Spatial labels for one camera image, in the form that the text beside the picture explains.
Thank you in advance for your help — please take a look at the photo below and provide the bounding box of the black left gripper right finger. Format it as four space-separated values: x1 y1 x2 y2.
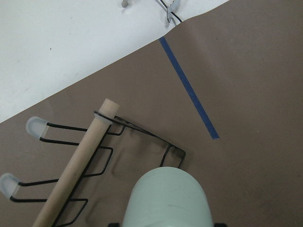
214 223 228 227

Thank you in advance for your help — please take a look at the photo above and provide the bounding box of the wooden rack handle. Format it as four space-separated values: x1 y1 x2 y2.
31 98 120 227

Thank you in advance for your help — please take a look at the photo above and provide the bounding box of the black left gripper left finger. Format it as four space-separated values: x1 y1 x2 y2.
108 223 120 227

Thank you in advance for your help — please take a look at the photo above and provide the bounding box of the pale green cup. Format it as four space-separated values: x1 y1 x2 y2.
122 166 214 227

